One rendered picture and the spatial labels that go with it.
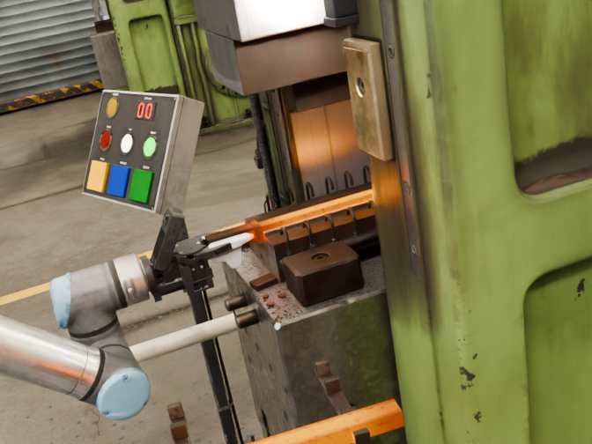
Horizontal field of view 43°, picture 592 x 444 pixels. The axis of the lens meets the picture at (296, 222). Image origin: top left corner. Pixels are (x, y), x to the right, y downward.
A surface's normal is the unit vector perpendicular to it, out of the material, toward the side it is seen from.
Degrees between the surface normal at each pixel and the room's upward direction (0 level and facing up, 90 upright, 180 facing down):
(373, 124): 90
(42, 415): 0
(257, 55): 90
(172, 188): 90
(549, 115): 89
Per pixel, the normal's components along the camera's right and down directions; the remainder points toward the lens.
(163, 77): 0.27, 0.33
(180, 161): 0.70, 0.16
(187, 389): -0.17, -0.91
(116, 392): 0.50, 0.30
